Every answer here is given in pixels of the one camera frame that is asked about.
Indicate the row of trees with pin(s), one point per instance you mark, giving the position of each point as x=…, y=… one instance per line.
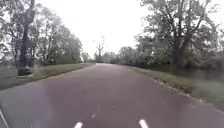
x=60, y=46
x=120, y=55

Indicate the bare tree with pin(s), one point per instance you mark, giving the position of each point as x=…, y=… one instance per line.
x=99, y=48

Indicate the reddish asphalt road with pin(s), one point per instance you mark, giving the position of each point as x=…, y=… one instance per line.
x=106, y=90

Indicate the grass verge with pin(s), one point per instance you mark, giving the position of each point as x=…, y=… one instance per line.
x=50, y=70
x=186, y=83

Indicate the robot's own part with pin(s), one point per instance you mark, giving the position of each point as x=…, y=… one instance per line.
x=143, y=123
x=78, y=125

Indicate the large tree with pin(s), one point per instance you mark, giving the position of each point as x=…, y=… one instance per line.
x=180, y=33
x=25, y=40

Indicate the dark low block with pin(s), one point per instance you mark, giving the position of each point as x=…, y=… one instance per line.
x=24, y=71

